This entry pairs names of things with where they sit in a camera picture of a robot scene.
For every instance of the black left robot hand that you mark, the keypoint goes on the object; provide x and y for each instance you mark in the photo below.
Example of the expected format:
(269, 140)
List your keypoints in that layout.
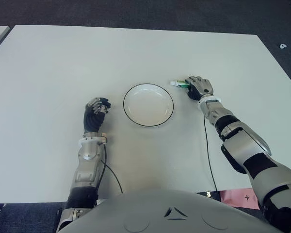
(93, 117)

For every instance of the grey robot torso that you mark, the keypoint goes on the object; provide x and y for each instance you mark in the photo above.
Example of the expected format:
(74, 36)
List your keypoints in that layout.
(172, 213)

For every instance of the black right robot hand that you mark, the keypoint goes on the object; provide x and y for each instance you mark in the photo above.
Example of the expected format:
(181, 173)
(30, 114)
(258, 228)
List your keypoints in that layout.
(201, 87)

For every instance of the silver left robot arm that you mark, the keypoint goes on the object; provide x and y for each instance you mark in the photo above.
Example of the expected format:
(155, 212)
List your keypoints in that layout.
(87, 155)

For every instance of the small white floor object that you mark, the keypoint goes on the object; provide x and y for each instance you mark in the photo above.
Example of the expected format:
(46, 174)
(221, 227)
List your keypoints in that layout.
(283, 45)

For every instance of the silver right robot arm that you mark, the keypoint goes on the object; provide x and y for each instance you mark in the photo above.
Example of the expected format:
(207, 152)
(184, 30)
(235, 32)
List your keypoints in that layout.
(247, 150)

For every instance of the green toothpaste tube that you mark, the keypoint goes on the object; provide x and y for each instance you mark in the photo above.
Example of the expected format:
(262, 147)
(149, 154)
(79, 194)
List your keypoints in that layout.
(179, 83)

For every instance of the white plate with black rim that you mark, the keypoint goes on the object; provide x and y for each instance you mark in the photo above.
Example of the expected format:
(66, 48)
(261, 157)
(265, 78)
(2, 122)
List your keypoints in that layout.
(148, 106)

